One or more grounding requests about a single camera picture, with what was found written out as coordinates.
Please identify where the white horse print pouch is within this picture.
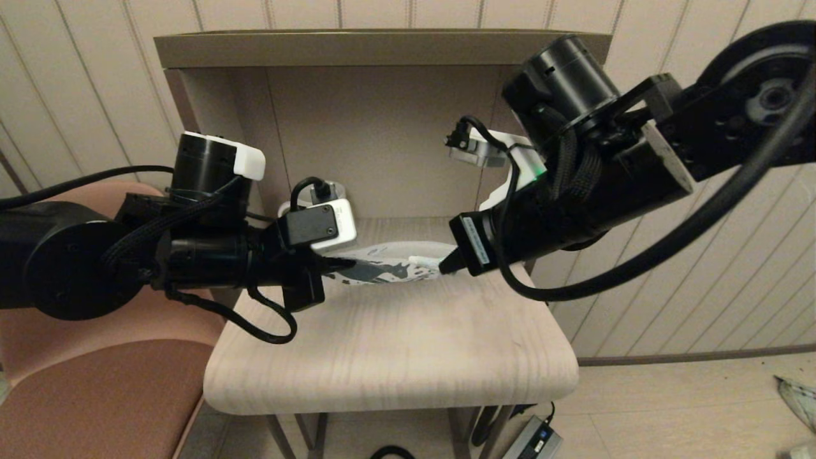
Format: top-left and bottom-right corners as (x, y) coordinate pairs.
(322, 239), (461, 286)

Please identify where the white ribbed ceramic mug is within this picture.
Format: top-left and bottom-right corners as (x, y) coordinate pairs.
(310, 181), (349, 205)

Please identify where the beige wooden table with hutch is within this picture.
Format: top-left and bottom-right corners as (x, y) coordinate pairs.
(153, 29), (613, 459)

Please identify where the grey crumpled floor object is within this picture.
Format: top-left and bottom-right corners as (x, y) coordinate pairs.
(773, 376), (816, 435)

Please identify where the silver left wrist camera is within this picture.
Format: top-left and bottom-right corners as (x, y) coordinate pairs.
(277, 198), (358, 253)

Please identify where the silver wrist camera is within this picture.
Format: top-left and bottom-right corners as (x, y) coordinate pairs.
(446, 115), (550, 212)
(277, 198), (358, 253)

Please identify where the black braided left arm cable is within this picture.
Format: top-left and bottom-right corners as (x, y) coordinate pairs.
(166, 284), (298, 345)

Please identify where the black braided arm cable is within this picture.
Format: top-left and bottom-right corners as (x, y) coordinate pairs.
(166, 284), (298, 345)
(545, 124), (605, 208)

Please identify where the black left camera cable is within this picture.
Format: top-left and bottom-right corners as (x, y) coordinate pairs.
(0, 164), (334, 212)

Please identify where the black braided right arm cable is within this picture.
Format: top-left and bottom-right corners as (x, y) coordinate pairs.
(545, 124), (605, 208)

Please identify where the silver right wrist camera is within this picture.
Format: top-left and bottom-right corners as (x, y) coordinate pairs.
(446, 115), (550, 212)

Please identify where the thick black right camera cable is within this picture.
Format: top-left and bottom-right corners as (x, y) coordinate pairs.
(449, 61), (816, 302)

